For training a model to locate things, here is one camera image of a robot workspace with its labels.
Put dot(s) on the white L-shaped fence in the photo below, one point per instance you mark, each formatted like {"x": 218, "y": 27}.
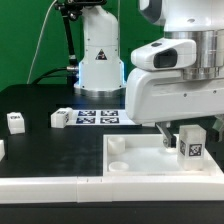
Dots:
{"x": 113, "y": 188}

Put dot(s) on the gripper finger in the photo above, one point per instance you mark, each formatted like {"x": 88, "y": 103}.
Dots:
{"x": 217, "y": 130}
{"x": 169, "y": 140}

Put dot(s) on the white block at left edge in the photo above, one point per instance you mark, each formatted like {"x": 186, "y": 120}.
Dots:
{"x": 2, "y": 150}

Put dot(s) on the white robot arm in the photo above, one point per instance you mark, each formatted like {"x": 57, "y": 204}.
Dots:
{"x": 101, "y": 71}

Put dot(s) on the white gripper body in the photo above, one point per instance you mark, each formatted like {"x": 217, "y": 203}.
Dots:
{"x": 175, "y": 79}

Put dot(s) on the white square tabletop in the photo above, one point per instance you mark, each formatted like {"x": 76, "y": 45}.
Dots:
{"x": 146, "y": 155}

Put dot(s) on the white sheet with tags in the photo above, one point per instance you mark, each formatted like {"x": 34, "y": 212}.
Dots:
{"x": 104, "y": 117}

